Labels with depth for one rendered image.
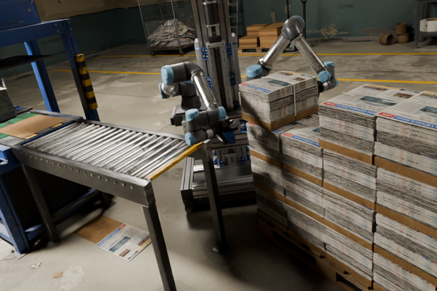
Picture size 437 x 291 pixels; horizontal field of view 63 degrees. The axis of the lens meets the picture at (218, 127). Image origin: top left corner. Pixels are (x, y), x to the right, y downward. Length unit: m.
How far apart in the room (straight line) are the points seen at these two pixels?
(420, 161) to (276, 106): 0.82
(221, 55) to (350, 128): 1.29
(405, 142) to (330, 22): 7.41
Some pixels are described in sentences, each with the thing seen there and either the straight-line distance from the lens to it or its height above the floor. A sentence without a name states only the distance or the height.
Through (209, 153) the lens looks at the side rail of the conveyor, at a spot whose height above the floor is 0.72.
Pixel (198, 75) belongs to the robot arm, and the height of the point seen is 1.15.
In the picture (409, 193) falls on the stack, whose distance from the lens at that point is 1.64.
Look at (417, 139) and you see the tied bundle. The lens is 1.51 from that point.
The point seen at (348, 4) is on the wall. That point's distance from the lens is 8.67.
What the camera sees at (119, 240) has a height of 0.01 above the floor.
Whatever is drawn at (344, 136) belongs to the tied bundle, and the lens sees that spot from 1.69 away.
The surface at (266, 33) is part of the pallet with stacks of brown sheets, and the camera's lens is 8.29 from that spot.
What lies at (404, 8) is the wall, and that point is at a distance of 8.44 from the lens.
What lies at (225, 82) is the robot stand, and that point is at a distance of 2.69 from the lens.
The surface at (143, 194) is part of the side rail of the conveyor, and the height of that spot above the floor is 0.75.
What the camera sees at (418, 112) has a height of 1.07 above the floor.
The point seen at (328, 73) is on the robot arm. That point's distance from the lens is 2.46.
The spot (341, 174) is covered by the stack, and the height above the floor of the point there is 0.72.
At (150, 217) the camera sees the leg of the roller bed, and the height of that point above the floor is 0.61.
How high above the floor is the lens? 1.64
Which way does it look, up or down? 22 degrees down
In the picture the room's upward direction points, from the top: 9 degrees counter-clockwise
